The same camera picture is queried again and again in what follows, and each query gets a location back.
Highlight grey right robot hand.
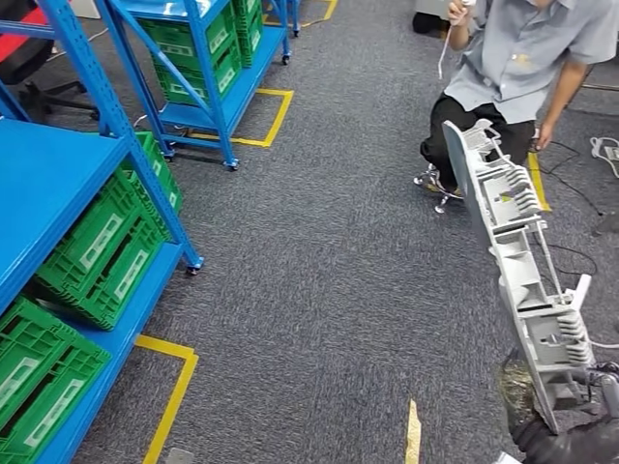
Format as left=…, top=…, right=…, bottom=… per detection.
left=497, top=348, right=619, bottom=464

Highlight grey plastic wheel hubcap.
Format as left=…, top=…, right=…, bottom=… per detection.
left=442, top=118, right=596, bottom=435

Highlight blue metal shelf rack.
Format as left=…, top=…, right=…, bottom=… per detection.
left=94, top=0, right=300, bottom=171
left=0, top=0, right=205, bottom=464

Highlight white power strip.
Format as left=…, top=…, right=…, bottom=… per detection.
left=590, top=135, right=619, bottom=179

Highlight chrome stool base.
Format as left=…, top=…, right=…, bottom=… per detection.
left=413, top=162, right=465, bottom=216

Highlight person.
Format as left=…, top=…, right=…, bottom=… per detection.
left=419, top=0, right=619, bottom=193

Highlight green plastic crate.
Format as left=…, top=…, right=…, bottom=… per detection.
left=0, top=295, right=112, bottom=464
left=232, top=0, right=264, bottom=69
left=121, top=130, right=184, bottom=216
left=35, top=167, right=170, bottom=331
left=137, top=3, right=242, bottom=107

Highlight red barrier belt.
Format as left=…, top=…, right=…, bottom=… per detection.
left=0, top=6, right=50, bottom=66

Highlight black cable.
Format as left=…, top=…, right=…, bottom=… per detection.
left=531, top=137, right=605, bottom=219

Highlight white cable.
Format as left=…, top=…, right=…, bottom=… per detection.
left=437, top=0, right=477, bottom=81

